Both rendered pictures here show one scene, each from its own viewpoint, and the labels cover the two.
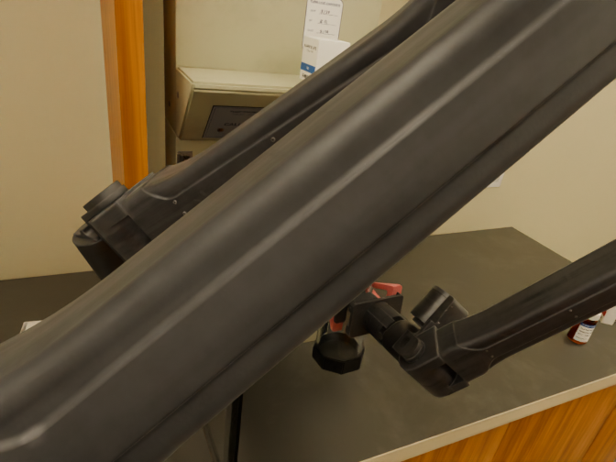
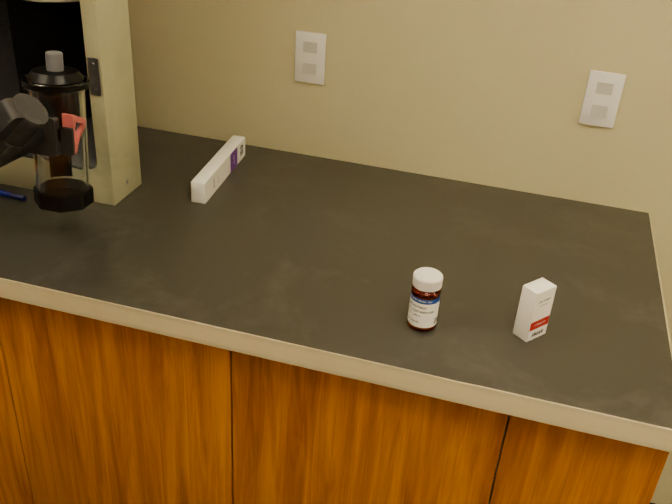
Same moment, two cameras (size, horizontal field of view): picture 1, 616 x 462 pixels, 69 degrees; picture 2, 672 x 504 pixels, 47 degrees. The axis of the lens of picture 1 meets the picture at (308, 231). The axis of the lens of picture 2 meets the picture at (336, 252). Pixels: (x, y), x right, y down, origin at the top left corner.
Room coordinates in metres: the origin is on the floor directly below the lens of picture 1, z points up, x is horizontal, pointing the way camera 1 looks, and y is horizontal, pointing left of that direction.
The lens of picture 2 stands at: (0.10, -1.28, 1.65)
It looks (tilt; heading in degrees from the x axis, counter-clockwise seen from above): 30 degrees down; 42
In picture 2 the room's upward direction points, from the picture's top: 4 degrees clockwise
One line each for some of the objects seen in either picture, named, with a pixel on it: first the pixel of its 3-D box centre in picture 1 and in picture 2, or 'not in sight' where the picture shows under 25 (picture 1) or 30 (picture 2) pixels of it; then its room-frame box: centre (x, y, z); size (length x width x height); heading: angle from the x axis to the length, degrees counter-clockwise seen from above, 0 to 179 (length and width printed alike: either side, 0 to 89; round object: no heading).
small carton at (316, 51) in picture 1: (324, 60); not in sight; (0.70, 0.01, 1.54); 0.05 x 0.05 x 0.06; 29
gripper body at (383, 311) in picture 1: (383, 322); (20, 137); (0.60, -0.15, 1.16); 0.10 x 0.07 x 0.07; 120
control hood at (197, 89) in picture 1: (291, 115); not in sight; (0.68, 0.05, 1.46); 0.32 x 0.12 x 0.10; 118
